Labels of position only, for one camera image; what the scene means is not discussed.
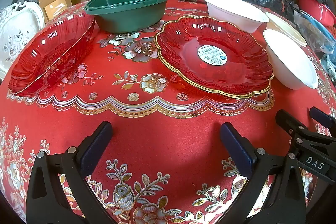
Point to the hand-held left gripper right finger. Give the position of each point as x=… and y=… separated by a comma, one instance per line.
x=236, y=146

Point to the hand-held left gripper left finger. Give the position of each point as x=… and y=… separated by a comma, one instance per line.
x=95, y=146

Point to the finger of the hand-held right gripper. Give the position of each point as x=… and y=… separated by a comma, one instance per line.
x=321, y=116
x=288, y=124

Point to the white foam bowl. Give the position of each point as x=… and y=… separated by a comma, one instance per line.
x=291, y=66
x=231, y=16

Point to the cream ribbed plastic bowl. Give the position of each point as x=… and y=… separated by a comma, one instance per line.
x=286, y=28

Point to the red glass plate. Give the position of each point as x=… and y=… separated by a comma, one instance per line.
x=47, y=56

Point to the red plate with sticker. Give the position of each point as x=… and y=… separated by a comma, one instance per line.
x=183, y=56

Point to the green plastic bowl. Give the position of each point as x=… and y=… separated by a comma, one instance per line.
x=126, y=16

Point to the red floral tablecloth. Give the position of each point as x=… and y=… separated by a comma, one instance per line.
x=162, y=140

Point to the blue plastic bag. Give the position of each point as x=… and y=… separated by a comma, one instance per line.
x=329, y=35

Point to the clear plastic bag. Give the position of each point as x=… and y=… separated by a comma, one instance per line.
x=312, y=35

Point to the red plastic basin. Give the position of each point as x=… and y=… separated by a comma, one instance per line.
x=320, y=12

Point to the white ornate chair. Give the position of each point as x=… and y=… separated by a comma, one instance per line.
x=18, y=29

